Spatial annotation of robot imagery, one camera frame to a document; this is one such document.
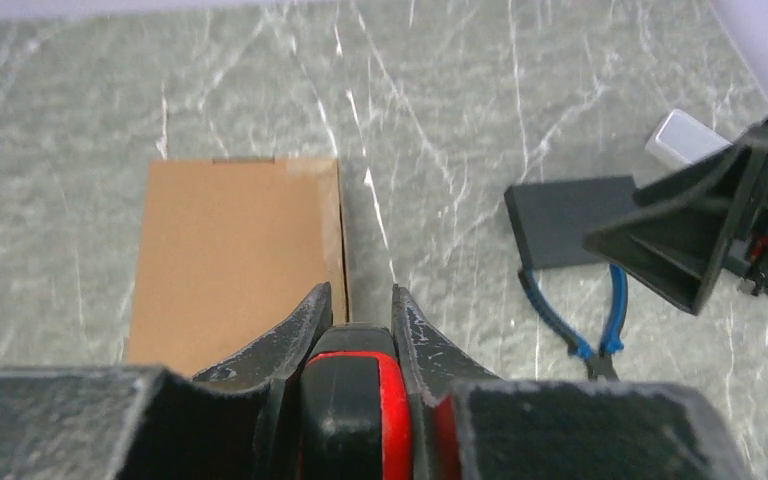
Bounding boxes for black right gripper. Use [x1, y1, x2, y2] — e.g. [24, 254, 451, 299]
[583, 116, 768, 315]

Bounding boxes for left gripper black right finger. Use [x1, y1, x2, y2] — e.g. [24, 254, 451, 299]
[391, 286, 751, 479]

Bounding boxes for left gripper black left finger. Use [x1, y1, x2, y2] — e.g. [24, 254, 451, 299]
[0, 283, 333, 479]

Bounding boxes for red utility knife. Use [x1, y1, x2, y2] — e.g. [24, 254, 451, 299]
[299, 324, 462, 479]

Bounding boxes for brown cardboard express box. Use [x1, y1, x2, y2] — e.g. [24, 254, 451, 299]
[125, 157, 350, 376]

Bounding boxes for small grey white box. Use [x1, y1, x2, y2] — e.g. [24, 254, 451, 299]
[645, 109, 731, 171]

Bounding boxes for black flat pad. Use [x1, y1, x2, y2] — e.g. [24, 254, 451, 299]
[503, 176, 636, 270]

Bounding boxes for blue handled pliers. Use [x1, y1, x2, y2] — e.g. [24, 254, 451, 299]
[518, 264, 629, 382]

